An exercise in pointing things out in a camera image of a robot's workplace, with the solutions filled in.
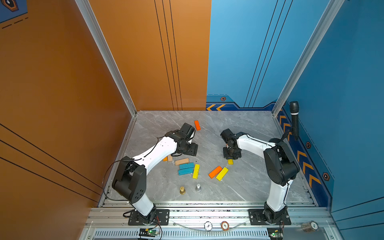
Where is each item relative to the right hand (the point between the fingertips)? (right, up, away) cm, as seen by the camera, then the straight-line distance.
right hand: (228, 157), depth 95 cm
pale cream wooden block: (-38, 0, -1) cm, 38 cm away
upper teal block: (-27, -4, -5) cm, 27 cm away
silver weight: (-19, -14, -15) cm, 28 cm away
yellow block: (-5, -8, -8) cm, 12 cm away
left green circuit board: (-41, -30, -25) cm, 57 cm away
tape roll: (+30, -25, -29) cm, 48 cm away
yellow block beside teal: (-21, -7, -8) cm, 23 cm away
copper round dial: (-7, -28, -24) cm, 37 cm away
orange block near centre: (-10, -7, -7) cm, 14 cm away
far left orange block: (-20, +21, +17) cm, 33 cm away
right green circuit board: (+18, -32, -24) cm, 44 cm away
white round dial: (-15, -28, -24) cm, 40 cm away
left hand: (-23, +7, -7) cm, 25 cm away
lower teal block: (-28, -7, -7) cm, 30 cm away
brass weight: (-28, -15, -16) cm, 35 cm away
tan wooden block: (-30, -2, -3) cm, 30 cm away
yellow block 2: (0, -2, -3) cm, 4 cm away
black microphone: (+32, +30, -16) cm, 46 cm away
